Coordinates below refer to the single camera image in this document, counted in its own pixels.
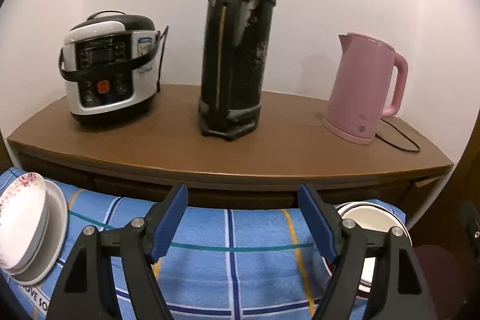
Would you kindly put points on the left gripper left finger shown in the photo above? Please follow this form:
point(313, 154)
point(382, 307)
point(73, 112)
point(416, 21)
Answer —
point(85, 288)

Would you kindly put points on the plain white plate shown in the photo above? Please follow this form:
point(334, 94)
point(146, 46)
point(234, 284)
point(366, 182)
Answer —
point(53, 241)

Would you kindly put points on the white enamel bowl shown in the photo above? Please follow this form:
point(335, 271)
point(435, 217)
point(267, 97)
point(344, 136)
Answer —
point(375, 217)

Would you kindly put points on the pink floral rim plate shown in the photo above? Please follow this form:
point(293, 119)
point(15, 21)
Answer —
point(24, 214)

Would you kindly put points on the dark maroon chair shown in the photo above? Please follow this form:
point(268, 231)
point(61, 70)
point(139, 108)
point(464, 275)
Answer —
point(446, 280)

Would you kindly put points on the blue checked tablecloth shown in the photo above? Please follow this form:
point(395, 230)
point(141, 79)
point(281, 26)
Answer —
point(222, 264)

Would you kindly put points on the brown wooden sideboard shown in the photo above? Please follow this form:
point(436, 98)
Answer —
point(143, 158)

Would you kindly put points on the pink electric kettle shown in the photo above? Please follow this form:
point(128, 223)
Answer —
point(369, 86)

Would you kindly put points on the white black rice cooker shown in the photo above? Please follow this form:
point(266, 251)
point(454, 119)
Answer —
point(111, 65)

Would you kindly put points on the black thermos flask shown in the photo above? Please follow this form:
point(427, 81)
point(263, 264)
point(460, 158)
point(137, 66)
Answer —
point(235, 50)

